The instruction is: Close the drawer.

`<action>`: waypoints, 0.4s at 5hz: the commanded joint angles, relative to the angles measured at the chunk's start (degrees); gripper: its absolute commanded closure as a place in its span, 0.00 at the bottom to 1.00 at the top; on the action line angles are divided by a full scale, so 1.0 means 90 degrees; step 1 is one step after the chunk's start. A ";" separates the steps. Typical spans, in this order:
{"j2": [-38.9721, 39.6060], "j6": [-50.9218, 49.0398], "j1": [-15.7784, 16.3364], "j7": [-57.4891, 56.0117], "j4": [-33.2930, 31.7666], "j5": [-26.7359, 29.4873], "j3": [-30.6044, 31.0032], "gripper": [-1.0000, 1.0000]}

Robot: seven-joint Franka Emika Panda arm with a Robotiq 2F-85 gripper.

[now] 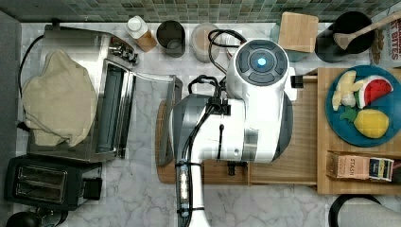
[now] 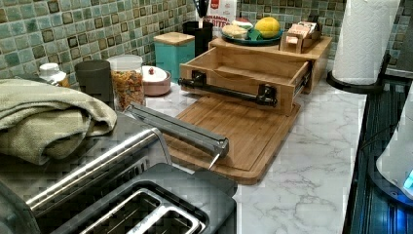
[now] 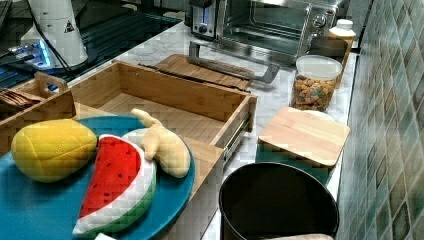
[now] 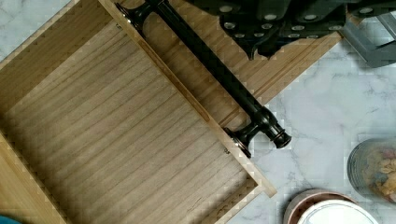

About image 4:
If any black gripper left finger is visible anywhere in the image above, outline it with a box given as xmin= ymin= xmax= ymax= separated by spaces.
xmin=219 ymin=13 xmax=280 ymax=60

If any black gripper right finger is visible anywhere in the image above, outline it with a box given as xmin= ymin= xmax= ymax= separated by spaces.
xmin=258 ymin=6 xmax=346 ymax=58

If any black drawer handle bar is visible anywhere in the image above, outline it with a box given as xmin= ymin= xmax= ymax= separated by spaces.
xmin=115 ymin=0 xmax=291 ymax=159

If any wooden drawer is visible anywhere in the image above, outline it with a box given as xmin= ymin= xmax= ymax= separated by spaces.
xmin=1 ymin=0 xmax=276 ymax=224

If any bamboo cutting board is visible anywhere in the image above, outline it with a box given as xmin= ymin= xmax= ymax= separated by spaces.
xmin=134 ymin=0 xmax=342 ymax=130

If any silver toaster oven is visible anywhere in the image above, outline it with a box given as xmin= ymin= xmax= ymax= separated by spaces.
xmin=339 ymin=13 xmax=396 ymax=68

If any clear cereal jar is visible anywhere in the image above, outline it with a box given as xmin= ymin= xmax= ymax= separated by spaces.
xmin=346 ymin=138 xmax=395 ymax=206

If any white bowl with pink rim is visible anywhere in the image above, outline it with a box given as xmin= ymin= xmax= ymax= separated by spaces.
xmin=282 ymin=189 xmax=379 ymax=224

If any blue round plate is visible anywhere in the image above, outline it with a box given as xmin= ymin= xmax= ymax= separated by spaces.
xmin=0 ymin=216 xmax=21 ymax=224

